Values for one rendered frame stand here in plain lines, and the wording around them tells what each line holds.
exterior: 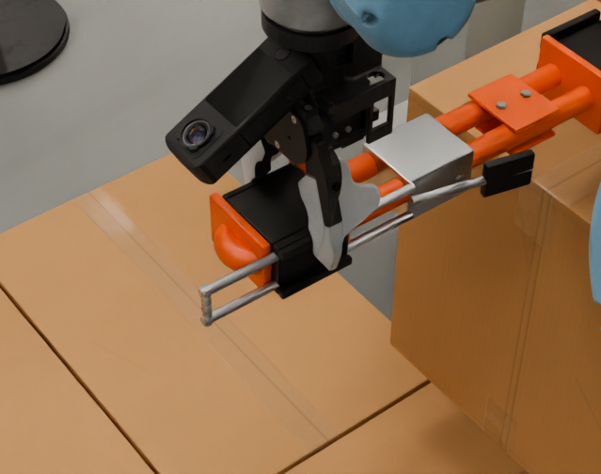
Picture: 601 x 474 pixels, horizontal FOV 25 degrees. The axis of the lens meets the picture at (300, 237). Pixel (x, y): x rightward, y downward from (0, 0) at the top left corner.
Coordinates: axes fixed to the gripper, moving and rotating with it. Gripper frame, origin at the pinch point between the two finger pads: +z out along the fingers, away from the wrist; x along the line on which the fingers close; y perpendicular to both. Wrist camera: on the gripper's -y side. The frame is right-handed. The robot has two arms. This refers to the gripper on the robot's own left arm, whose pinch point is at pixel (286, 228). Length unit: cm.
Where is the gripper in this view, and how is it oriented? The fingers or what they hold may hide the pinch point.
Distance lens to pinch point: 107.0
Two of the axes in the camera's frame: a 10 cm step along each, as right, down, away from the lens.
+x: -5.9, -5.7, 5.7
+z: -0.1, 7.2, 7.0
